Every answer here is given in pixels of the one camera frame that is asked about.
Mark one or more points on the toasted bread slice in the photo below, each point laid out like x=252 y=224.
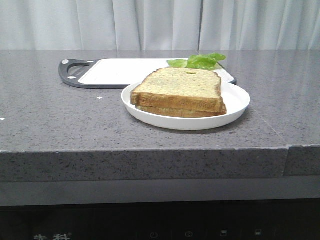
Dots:
x=180 y=113
x=180 y=88

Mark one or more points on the green lettuce leaf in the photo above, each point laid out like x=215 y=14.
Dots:
x=200 y=61

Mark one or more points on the white cutting board black rim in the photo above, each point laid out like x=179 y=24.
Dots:
x=109 y=73

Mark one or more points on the white round plate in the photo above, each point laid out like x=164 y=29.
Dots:
x=235 y=98

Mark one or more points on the white curtain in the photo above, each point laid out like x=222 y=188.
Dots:
x=159 y=25

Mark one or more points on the black appliance control panel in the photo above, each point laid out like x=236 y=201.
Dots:
x=296 y=219

